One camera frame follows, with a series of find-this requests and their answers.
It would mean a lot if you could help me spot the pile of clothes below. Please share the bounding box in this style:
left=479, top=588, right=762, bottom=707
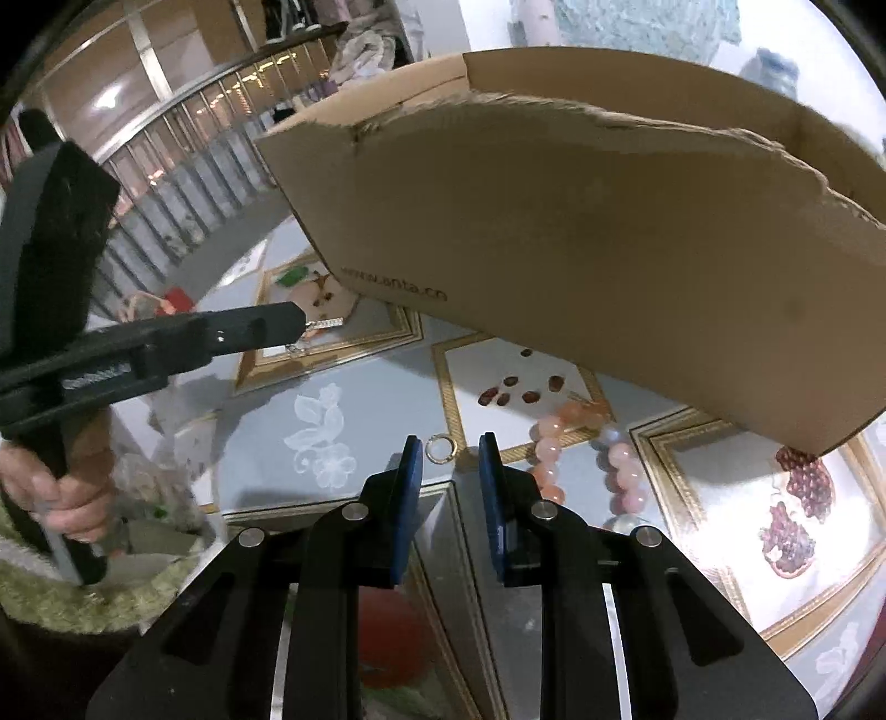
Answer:
left=328, top=31, right=395, bottom=84

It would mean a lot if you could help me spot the pink bead bracelet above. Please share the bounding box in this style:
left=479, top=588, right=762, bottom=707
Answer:
left=527, top=402, right=648, bottom=531

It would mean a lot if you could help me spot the metal stair railing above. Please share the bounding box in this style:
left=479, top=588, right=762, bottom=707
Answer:
left=0, top=20, right=351, bottom=326

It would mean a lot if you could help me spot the fruit print tablecloth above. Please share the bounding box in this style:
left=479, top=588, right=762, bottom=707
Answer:
left=104, top=208, right=886, bottom=720

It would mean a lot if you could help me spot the green fuzzy cloth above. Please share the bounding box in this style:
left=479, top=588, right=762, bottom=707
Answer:
left=0, top=505, right=215, bottom=634

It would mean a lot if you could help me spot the teal floral wall cloth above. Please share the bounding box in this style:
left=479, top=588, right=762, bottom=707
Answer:
left=554, top=0, right=745, bottom=43

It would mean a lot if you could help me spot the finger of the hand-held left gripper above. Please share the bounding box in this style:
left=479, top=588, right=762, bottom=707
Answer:
left=200, top=301, right=309, bottom=356

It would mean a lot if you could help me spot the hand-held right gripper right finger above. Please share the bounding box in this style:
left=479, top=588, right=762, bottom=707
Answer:
left=477, top=433, right=818, bottom=720

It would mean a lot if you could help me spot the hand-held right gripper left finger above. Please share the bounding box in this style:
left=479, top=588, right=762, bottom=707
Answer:
left=86, top=435, right=425, bottom=720

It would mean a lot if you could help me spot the person's left hand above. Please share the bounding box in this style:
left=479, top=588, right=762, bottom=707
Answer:
left=0, top=441, right=120, bottom=542

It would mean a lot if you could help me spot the brown cardboard box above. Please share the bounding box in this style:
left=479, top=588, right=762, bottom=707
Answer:
left=255, top=47, right=886, bottom=459

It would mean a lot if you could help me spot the silver bar charm with chain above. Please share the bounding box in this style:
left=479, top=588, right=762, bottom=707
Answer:
left=294, top=317, right=345, bottom=357

